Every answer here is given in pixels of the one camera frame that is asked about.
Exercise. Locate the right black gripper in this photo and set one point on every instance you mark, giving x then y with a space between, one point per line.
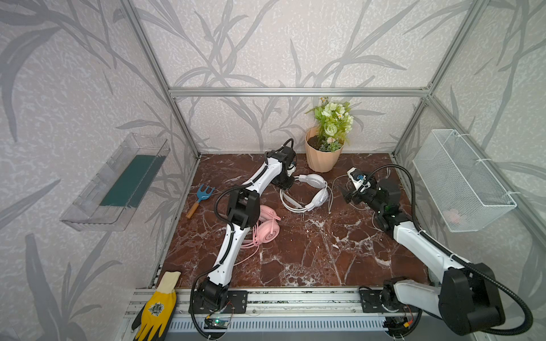
352 193

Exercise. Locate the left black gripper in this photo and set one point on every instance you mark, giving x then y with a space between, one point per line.
284 181

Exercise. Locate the white headphones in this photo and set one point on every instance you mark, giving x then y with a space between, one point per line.
310 193

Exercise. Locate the pink headphones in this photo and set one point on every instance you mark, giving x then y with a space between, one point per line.
265 230

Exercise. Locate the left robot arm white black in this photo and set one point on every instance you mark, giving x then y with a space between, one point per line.
239 208

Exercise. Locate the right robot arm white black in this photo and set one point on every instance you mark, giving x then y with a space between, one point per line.
469 298

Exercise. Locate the beige flower pot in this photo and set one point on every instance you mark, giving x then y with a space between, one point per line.
319 161

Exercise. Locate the pink object in basket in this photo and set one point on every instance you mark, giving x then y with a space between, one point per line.
452 217

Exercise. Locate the green artificial plant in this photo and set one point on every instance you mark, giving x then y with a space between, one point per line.
334 123

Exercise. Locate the yellow black work glove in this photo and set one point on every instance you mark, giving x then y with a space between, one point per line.
152 322

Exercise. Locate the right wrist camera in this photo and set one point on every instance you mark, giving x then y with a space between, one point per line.
359 179

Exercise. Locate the white wire mesh basket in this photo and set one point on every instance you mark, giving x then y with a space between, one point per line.
456 177

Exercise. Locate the blue garden rake wooden handle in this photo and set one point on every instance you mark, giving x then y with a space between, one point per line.
203 193

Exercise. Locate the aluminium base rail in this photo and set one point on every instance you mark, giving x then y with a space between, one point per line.
291 308

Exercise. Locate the clear plastic wall tray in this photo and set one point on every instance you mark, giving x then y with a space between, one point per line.
112 197

